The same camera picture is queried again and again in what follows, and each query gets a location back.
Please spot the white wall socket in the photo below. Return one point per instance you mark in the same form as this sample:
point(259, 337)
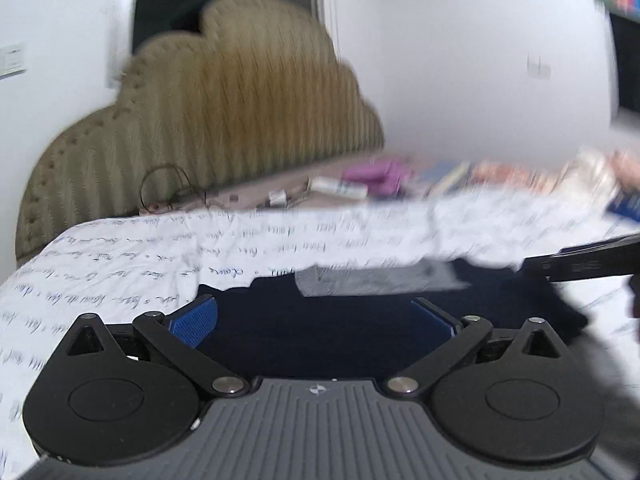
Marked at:
point(539, 67)

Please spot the white script-printed bed sheet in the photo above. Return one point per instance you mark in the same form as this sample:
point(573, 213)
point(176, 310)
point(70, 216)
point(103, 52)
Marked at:
point(125, 280)

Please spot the purple cloth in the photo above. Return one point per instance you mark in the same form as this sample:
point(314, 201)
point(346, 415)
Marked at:
point(377, 174)

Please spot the navy and grey small garment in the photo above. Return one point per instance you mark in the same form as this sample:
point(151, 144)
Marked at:
point(400, 320)

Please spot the white wall switch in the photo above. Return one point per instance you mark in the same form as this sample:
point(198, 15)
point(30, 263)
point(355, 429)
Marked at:
point(11, 60)

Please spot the row of books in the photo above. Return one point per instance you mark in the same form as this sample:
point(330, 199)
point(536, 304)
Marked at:
point(500, 176)

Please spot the olive striped upholstered headboard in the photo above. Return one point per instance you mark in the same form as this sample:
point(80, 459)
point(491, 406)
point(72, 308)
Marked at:
point(210, 125)

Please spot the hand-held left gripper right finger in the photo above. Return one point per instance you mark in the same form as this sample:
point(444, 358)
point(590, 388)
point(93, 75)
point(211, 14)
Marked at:
point(431, 320)

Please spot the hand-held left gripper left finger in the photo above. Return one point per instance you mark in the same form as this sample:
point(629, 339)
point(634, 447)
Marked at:
point(194, 321)

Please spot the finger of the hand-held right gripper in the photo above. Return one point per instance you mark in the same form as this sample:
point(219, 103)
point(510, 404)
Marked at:
point(580, 262)

